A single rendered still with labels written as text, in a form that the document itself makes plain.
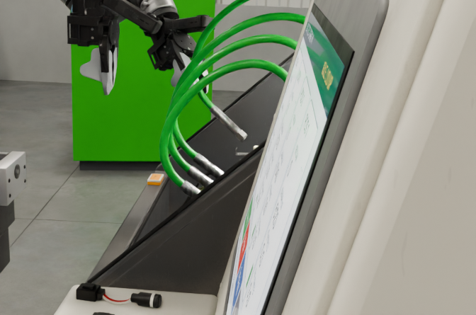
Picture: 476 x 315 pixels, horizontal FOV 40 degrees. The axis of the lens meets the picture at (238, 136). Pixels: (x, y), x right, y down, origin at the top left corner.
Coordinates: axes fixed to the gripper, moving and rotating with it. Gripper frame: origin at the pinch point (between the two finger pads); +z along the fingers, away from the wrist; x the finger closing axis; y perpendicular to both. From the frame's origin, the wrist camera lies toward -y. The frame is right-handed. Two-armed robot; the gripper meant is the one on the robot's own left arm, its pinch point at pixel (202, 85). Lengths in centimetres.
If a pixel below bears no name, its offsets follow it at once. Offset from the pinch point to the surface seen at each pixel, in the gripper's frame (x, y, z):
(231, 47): 21.5, -22.3, 11.2
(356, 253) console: 86, -59, 60
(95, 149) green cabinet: -195, 230, -134
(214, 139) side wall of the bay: -18.9, 15.6, 2.8
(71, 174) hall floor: -184, 248, -125
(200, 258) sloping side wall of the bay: 30, -7, 41
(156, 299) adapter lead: 38, -3, 44
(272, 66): 23.5, -28.3, 19.8
